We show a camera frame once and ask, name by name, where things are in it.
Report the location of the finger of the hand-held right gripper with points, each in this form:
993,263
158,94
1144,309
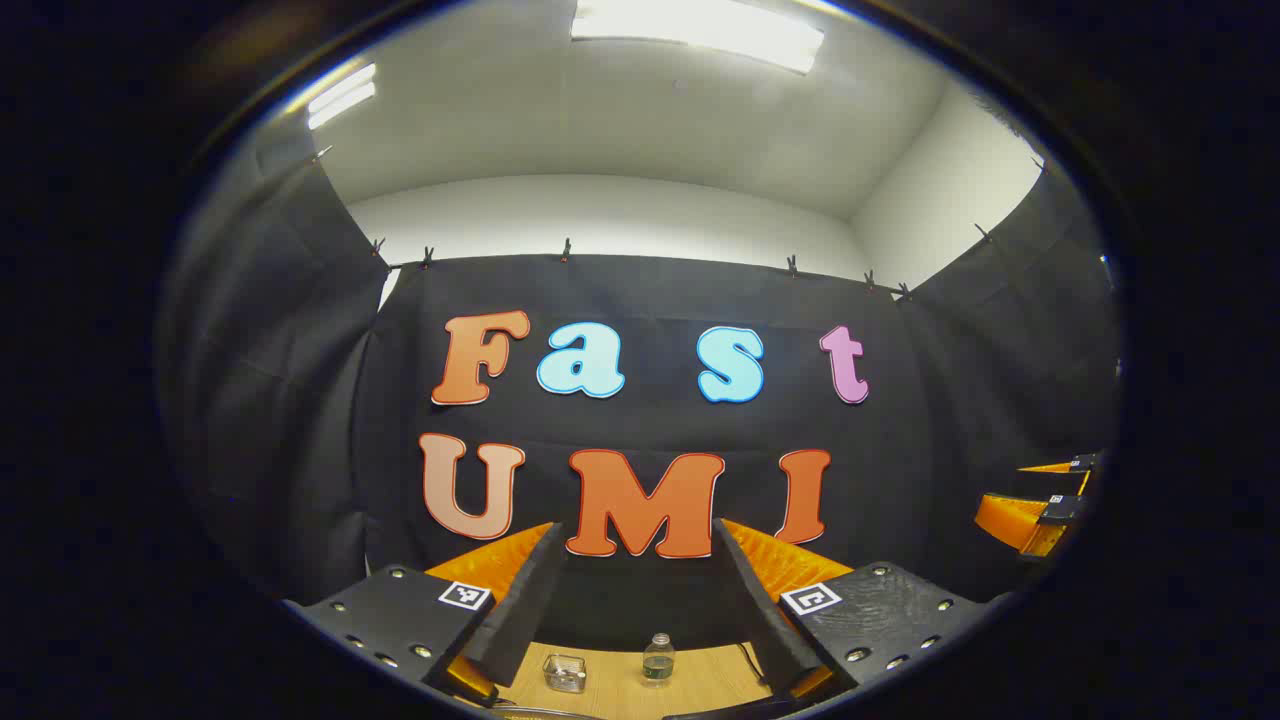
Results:
1010,520
1060,466

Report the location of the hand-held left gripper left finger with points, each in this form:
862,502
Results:
525,610

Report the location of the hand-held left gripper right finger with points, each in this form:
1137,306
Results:
760,620

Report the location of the clear plastic water bottle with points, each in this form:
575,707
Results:
658,665

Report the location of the small ceiling light panel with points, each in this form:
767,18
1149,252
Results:
342,95

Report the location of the large ceiling light panel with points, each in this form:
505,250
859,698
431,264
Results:
700,35

